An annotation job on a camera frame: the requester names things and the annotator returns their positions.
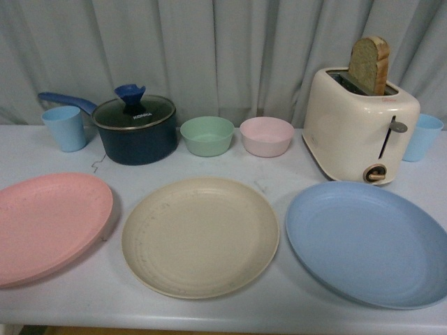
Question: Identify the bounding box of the slice of bread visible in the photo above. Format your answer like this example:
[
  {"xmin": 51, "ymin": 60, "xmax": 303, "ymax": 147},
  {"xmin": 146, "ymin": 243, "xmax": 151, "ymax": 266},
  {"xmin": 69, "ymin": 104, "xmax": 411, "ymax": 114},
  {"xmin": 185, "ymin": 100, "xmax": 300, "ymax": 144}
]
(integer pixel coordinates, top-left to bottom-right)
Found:
[{"xmin": 348, "ymin": 36, "xmax": 390, "ymax": 96}]

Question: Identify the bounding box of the light blue cup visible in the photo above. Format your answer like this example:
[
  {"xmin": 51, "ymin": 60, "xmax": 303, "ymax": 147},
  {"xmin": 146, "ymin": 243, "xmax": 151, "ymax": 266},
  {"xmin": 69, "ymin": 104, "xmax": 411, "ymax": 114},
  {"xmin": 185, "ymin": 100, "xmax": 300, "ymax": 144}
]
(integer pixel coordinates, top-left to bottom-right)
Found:
[
  {"xmin": 402, "ymin": 114, "xmax": 444, "ymax": 162},
  {"xmin": 41, "ymin": 106, "xmax": 87, "ymax": 152}
]

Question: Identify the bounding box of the grey curtain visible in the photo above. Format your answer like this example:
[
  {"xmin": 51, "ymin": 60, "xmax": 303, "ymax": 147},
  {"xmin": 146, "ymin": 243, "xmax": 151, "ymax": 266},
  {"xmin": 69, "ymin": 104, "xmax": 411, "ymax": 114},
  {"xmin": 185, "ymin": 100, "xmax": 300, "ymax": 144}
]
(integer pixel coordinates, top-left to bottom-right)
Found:
[{"xmin": 1, "ymin": 1, "xmax": 446, "ymax": 128}]

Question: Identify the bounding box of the light blue cup right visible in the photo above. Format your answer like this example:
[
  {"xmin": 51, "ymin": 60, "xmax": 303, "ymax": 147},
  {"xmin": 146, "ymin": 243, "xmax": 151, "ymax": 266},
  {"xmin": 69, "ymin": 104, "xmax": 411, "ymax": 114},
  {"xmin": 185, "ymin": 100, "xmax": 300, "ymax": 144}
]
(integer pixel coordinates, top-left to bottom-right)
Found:
[{"xmin": 402, "ymin": 114, "xmax": 444, "ymax": 162}]

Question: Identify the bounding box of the pink plastic plate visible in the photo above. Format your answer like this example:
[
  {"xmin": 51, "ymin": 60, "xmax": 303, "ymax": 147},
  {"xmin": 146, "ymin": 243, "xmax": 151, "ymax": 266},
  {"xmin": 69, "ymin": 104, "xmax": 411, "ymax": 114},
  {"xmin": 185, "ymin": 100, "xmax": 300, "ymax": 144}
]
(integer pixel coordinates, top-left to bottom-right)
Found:
[{"xmin": 1, "ymin": 172, "xmax": 113, "ymax": 288}]

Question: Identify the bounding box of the glass pot lid blue knob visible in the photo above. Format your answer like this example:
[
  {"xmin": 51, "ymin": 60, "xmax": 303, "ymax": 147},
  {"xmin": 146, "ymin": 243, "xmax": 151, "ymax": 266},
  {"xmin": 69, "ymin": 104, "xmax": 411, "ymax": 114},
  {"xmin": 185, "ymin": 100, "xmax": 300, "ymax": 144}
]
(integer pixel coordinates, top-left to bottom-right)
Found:
[{"xmin": 92, "ymin": 84, "xmax": 175, "ymax": 131}]

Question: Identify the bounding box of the light blue cup left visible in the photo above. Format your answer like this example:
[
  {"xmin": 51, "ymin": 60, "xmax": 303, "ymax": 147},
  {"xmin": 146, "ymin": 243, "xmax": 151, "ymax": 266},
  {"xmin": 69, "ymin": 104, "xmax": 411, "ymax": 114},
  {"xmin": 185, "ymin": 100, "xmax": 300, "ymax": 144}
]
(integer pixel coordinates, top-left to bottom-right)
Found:
[{"xmin": 41, "ymin": 106, "xmax": 87, "ymax": 152}]

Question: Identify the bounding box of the dark blue saucepan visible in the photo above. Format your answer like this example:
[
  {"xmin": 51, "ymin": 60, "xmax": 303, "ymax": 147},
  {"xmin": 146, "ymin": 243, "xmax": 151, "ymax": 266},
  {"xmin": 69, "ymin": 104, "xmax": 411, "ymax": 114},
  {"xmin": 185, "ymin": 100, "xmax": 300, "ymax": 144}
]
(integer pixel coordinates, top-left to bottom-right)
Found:
[{"xmin": 38, "ymin": 92, "xmax": 178, "ymax": 165}]

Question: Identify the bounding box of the blue plastic plate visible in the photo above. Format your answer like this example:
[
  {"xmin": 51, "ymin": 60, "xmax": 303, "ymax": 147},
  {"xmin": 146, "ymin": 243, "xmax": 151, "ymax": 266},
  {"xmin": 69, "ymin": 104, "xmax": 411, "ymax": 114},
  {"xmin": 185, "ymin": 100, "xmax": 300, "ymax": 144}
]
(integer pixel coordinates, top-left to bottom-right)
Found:
[{"xmin": 286, "ymin": 181, "xmax": 446, "ymax": 309}]

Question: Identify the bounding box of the beige plastic plate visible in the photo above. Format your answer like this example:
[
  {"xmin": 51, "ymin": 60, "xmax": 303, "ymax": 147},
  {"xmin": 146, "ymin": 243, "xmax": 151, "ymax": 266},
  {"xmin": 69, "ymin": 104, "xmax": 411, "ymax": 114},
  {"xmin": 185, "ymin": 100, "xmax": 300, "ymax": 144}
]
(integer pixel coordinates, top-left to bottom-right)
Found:
[{"xmin": 122, "ymin": 177, "xmax": 280, "ymax": 299}]

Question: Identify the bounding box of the pink plastic bowl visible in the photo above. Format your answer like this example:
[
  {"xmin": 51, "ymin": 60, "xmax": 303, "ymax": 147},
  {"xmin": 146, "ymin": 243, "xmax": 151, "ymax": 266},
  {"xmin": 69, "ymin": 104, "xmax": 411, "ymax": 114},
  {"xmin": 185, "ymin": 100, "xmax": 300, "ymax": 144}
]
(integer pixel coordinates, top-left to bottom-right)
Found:
[{"xmin": 240, "ymin": 117, "xmax": 295, "ymax": 158}]

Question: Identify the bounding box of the cream toaster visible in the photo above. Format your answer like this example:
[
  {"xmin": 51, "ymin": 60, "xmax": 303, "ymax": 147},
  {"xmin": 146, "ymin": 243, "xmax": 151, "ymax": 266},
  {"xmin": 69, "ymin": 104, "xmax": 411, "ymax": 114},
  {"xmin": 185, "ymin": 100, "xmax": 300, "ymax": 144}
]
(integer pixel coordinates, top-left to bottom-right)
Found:
[{"xmin": 302, "ymin": 68, "xmax": 420, "ymax": 185}]

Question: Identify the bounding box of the green plastic bowl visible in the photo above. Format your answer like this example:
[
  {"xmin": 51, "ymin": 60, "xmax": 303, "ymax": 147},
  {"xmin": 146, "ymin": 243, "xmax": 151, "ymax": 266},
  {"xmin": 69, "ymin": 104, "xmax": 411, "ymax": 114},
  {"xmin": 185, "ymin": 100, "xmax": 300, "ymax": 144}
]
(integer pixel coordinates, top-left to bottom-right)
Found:
[{"xmin": 180, "ymin": 116, "xmax": 235, "ymax": 157}]

